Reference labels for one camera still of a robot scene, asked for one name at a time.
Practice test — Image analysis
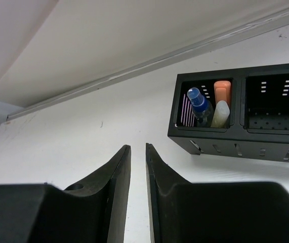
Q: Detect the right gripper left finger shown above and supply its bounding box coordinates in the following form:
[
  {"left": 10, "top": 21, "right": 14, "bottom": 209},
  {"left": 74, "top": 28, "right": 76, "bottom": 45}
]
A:
[{"left": 0, "top": 145, "right": 131, "bottom": 242}]

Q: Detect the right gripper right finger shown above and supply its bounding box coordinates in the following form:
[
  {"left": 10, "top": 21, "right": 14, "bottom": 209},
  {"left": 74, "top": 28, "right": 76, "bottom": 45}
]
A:
[{"left": 146, "top": 144, "right": 289, "bottom": 242}]

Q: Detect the blue cap marker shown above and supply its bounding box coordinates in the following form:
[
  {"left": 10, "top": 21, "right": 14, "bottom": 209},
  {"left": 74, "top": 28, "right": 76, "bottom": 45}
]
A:
[{"left": 187, "top": 88, "right": 214, "bottom": 128}]

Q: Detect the yellow highlighter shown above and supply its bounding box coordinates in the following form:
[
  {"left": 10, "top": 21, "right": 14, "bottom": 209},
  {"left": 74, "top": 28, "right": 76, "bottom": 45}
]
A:
[{"left": 211, "top": 100, "right": 230, "bottom": 128}]

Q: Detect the orange highlighter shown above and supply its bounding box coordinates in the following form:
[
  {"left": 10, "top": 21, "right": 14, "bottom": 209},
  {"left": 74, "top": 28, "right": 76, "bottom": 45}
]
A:
[{"left": 214, "top": 80, "right": 231, "bottom": 107}]

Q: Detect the black two-compartment organizer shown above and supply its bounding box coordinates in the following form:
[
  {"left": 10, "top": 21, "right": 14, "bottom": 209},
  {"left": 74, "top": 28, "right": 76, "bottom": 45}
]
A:
[{"left": 168, "top": 64, "right": 289, "bottom": 163}]

